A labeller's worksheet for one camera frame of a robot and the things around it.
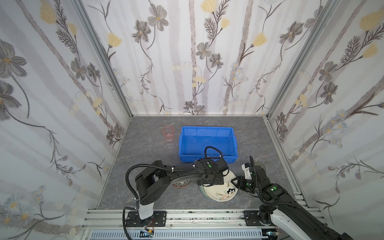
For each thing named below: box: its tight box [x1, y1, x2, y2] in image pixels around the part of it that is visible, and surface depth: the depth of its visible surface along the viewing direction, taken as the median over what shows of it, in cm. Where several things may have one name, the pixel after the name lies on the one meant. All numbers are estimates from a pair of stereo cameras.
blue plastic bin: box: [178, 126, 238, 164], surface depth 106 cm
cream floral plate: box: [203, 170, 239, 202], surface depth 81 cm
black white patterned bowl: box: [172, 179, 191, 189], surface depth 77 cm
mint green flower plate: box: [199, 185, 214, 202], surface depth 81 cm
